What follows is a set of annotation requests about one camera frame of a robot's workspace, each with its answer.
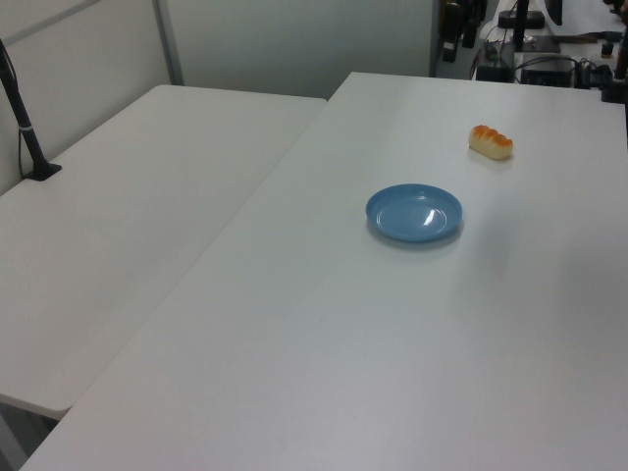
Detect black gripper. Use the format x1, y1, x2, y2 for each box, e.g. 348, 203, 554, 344
443, 0, 488, 64

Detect orange-topped toy bread loaf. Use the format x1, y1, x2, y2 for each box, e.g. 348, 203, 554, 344
468, 124, 515, 161

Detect blue plastic plate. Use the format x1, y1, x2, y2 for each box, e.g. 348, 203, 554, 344
364, 183, 465, 245

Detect small black device box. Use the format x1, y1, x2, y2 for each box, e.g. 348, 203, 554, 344
475, 62, 514, 82

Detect black upright stand with disc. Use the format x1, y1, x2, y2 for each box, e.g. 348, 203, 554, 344
497, 0, 546, 53

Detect black electronics box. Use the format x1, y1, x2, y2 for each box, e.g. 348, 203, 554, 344
519, 56, 579, 88

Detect black table clamp with pole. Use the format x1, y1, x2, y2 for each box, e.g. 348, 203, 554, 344
599, 28, 628, 105

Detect white side table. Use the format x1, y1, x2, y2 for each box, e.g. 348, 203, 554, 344
0, 83, 329, 421

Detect black stand clamp base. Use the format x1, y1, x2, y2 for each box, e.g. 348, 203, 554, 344
24, 162, 64, 183

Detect black cable bundle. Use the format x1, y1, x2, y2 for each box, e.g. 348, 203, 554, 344
573, 57, 614, 90

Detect grey partition frame post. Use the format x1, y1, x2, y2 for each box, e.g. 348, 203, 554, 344
151, 0, 185, 86

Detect black camera stand pole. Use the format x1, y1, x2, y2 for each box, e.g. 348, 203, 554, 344
0, 38, 50, 171

